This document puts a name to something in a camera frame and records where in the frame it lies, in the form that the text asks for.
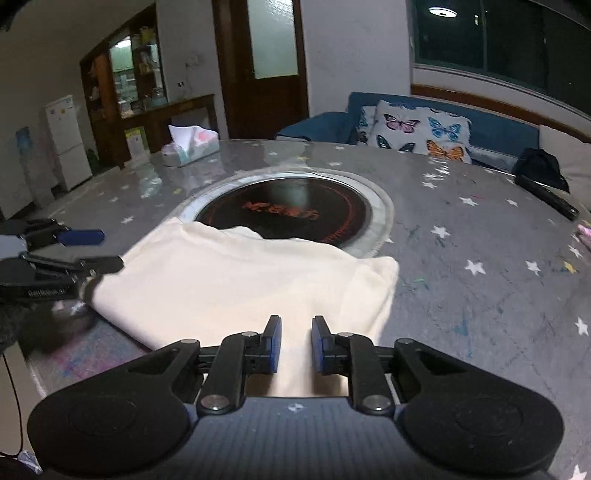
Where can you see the tissue box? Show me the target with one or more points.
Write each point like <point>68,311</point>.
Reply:
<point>194,147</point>

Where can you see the black round induction cooktop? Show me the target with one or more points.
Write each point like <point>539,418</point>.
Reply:
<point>295,203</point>

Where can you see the white fridge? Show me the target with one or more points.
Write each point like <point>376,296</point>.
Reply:
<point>67,138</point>

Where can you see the wooden door with glass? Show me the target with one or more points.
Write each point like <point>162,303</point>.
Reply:
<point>272,106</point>

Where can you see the white green carton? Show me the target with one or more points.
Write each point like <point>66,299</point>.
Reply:
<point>136,144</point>

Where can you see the beige pillow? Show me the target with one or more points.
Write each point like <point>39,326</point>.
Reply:
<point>568,152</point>

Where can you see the pink crumpled wrapper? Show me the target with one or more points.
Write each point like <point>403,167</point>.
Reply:
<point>585,235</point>

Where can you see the large butterfly print pillow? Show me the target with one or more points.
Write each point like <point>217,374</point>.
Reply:
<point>415,129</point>

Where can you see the person's left forearm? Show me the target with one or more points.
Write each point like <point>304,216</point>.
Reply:
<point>18,323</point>

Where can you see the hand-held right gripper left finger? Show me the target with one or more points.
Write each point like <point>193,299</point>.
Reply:
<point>275,344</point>

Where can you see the black bag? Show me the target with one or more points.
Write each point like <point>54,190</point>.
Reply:
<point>540,166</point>

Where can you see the small butterfly print pillow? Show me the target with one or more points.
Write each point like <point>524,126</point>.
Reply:
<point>367,122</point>

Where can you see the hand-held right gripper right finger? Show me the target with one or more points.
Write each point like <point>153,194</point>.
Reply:
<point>317,344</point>

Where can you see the blue sofa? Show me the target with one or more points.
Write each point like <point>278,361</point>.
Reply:
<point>498,129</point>

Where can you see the cream garment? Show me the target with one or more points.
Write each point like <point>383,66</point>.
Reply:
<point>231,286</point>

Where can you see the dark window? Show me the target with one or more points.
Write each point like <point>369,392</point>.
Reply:
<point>508,41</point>

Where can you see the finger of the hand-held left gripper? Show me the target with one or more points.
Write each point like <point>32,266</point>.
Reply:
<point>106,264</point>
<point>83,237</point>

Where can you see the dark wooden display cabinet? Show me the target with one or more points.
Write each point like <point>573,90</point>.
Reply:
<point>194,115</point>

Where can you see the grey star print tablecloth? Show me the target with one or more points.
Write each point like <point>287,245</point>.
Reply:
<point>461,300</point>

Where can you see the long black bar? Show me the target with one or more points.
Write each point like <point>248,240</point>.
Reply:
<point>547,194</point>

